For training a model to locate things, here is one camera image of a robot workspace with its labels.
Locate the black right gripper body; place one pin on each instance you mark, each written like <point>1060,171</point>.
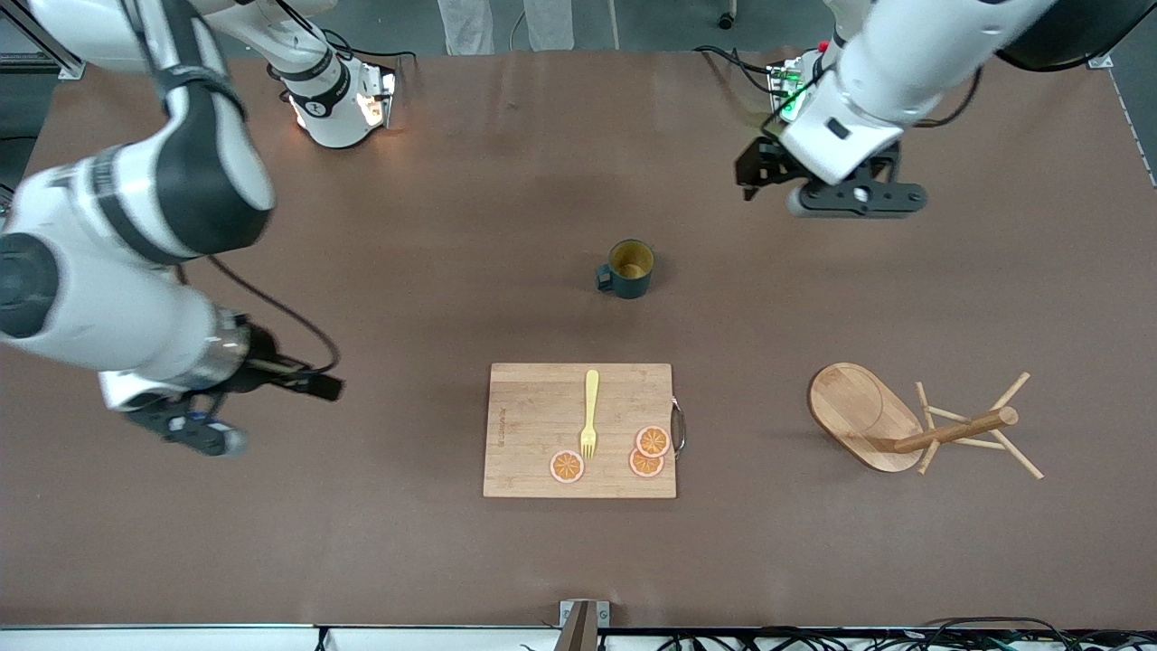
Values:
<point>263,354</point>

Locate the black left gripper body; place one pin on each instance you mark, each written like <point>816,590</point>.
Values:
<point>765,164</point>

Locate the dark teal mug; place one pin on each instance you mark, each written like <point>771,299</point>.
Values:
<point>633,282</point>

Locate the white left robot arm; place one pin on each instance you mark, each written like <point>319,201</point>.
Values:
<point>904,63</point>

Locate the wooden mug rack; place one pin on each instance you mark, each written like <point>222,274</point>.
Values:
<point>854,407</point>

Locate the black caster wheel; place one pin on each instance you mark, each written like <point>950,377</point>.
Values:
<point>726,20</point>

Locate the bamboo cutting board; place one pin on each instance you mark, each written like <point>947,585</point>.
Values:
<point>533,425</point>

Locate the orange slice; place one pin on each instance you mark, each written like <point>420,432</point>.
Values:
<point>642,467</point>
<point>567,467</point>
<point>653,441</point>

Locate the yellow plastic fork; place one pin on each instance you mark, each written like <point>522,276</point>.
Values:
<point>591,398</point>

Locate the person in white trousers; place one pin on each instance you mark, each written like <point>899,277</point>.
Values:
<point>470,23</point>

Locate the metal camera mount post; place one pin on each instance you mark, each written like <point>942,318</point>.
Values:
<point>583,628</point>

